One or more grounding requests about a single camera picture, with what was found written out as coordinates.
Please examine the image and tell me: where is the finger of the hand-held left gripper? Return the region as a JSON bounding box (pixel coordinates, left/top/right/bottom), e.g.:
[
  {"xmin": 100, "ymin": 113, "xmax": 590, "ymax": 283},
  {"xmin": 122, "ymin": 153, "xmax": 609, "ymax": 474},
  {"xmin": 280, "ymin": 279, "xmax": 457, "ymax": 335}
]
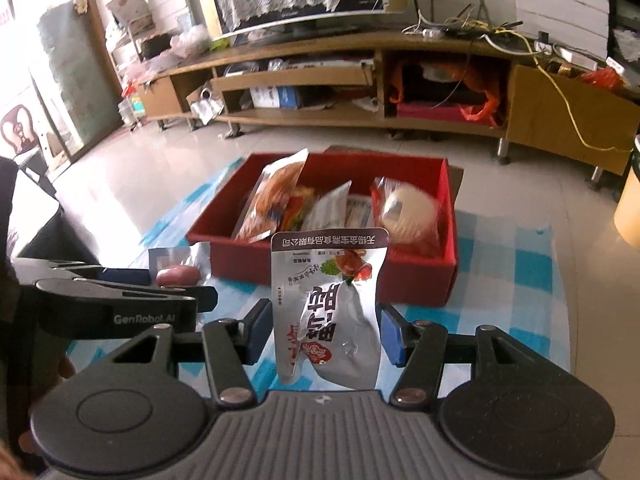
[
  {"xmin": 37, "ymin": 279, "xmax": 219, "ymax": 321},
  {"xmin": 12, "ymin": 257, "xmax": 152, "ymax": 286}
]

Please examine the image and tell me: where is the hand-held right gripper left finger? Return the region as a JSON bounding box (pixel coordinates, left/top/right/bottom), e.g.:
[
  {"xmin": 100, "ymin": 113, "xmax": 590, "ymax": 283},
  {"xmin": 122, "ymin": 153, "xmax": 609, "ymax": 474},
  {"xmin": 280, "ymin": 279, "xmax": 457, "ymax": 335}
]
[{"xmin": 100, "ymin": 298, "xmax": 273, "ymax": 407}]

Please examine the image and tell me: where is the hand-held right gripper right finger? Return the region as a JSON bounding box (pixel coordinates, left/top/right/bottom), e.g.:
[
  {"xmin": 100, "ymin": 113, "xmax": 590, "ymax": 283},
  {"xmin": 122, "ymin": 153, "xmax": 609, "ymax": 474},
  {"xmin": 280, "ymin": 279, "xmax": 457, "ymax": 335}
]
[{"xmin": 377, "ymin": 303, "xmax": 546, "ymax": 407}]

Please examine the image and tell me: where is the clear sausage packet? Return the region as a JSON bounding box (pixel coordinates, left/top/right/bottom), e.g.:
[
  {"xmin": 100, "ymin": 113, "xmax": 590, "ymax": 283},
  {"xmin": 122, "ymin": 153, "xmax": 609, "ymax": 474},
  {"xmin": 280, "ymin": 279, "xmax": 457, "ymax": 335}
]
[{"xmin": 147, "ymin": 241, "xmax": 212, "ymax": 288}]

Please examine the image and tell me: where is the red cardboard box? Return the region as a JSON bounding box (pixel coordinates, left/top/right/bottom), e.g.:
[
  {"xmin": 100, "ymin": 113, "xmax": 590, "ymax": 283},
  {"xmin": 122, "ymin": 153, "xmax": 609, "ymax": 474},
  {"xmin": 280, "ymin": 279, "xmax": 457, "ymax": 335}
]
[{"xmin": 186, "ymin": 151, "xmax": 459, "ymax": 309}]

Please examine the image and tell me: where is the white packet with red print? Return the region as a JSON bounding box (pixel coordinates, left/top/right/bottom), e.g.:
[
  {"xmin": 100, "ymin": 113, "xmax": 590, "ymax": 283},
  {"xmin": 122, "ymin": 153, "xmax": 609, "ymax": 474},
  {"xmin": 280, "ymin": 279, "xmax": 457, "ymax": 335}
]
[{"xmin": 270, "ymin": 227, "xmax": 391, "ymax": 389}]

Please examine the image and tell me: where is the brown bread packet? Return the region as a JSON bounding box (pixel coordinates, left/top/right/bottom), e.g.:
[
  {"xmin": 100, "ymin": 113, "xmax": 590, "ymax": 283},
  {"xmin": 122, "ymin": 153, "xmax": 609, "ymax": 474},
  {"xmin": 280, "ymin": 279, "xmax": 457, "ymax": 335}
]
[{"xmin": 231, "ymin": 149, "xmax": 309, "ymax": 242}]

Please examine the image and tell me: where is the round white cake packet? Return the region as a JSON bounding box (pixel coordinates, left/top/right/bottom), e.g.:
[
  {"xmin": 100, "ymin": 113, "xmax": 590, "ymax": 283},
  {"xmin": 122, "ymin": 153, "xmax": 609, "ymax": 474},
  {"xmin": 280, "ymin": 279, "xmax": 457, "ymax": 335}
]
[{"xmin": 372, "ymin": 176, "xmax": 443, "ymax": 257}]

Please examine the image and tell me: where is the long white green packet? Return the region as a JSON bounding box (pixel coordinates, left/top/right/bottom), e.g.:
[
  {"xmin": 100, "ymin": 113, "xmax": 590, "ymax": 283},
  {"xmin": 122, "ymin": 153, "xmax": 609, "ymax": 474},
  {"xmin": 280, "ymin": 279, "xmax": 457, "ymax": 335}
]
[{"xmin": 299, "ymin": 181, "xmax": 354, "ymax": 235}]

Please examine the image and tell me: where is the blue white checkered tablecloth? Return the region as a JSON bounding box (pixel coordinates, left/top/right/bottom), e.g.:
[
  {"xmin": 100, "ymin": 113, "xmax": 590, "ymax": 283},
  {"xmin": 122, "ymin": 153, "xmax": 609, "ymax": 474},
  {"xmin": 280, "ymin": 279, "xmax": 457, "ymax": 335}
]
[{"xmin": 65, "ymin": 157, "xmax": 573, "ymax": 401}]

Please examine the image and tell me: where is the carved wooden chair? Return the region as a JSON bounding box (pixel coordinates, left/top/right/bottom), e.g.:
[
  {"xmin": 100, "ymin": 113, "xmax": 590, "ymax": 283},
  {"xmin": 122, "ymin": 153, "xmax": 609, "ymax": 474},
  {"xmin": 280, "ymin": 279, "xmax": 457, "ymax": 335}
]
[{"xmin": 0, "ymin": 104, "xmax": 42, "ymax": 157}]

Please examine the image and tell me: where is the crumpled white packaging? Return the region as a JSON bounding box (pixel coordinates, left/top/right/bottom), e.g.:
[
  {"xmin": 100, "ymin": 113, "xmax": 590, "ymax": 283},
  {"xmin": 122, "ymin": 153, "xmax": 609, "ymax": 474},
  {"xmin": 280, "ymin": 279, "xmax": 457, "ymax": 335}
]
[{"xmin": 186, "ymin": 85, "xmax": 226, "ymax": 126}]

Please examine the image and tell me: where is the blue white carton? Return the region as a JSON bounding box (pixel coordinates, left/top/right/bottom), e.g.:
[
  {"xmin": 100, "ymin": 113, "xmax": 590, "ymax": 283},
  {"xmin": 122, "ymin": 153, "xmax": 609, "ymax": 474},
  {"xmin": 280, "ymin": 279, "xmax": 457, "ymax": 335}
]
[{"xmin": 249, "ymin": 85, "xmax": 302, "ymax": 110}]

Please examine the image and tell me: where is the orange plastic bag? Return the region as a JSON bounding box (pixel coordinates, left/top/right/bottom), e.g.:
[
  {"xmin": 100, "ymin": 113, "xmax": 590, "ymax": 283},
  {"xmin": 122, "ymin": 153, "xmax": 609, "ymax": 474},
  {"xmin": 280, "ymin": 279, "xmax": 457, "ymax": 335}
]
[{"xmin": 389, "ymin": 59, "xmax": 505, "ymax": 125}]

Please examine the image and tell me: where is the cluttered white shelf rack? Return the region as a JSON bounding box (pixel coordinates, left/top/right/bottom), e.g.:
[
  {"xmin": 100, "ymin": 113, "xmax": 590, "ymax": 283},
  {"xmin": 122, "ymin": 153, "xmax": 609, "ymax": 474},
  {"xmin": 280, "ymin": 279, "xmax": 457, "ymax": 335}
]
[{"xmin": 106, "ymin": 0, "xmax": 166, "ymax": 131}]

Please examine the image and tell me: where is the wooden television stand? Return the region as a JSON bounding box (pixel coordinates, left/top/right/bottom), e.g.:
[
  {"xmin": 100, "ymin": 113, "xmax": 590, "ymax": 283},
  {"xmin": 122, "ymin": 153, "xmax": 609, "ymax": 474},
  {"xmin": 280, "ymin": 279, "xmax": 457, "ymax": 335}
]
[{"xmin": 142, "ymin": 30, "xmax": 640, "ymax": 177}]

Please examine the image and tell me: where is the white power strip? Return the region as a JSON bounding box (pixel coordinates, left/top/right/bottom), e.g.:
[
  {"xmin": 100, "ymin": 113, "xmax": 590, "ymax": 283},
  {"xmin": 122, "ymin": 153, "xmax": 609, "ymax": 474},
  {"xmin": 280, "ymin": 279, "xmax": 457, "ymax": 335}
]
[{"xmin": 534, "ymin": 40, "xmax": 599, "ymax": 70}]

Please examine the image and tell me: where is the red plastic bag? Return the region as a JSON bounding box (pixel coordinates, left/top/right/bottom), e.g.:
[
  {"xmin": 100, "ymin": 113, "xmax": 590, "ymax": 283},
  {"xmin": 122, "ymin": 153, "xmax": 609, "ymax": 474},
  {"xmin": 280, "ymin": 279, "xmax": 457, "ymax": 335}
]
[{"xmin": 581, "ymin": 66, "xmax": 624, "ymax": 92}]

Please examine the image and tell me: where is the black shelf rack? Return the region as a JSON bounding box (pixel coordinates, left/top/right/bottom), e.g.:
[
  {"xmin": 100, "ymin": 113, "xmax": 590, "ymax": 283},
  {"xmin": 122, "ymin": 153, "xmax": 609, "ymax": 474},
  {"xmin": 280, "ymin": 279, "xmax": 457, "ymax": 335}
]
[{"xmin": 605, "ymin": 0, "xmax": 640, "ymax": 71}]

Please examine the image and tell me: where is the yellow cable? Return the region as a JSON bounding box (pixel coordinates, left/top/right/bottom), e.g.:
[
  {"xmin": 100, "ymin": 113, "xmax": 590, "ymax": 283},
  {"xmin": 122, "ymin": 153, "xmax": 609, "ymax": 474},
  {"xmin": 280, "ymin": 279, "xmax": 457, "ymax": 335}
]
[{"xmin": 535, "ymin": 55, "xmax": 636, "ymax": 153}]

